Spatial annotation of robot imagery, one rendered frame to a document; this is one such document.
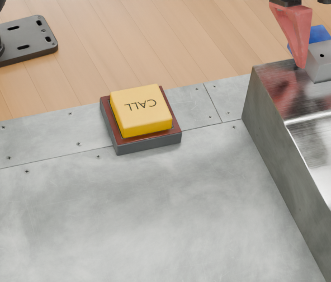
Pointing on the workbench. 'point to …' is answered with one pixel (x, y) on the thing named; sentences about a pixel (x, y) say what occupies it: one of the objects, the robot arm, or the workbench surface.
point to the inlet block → (327, 56)
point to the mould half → (307, 158)
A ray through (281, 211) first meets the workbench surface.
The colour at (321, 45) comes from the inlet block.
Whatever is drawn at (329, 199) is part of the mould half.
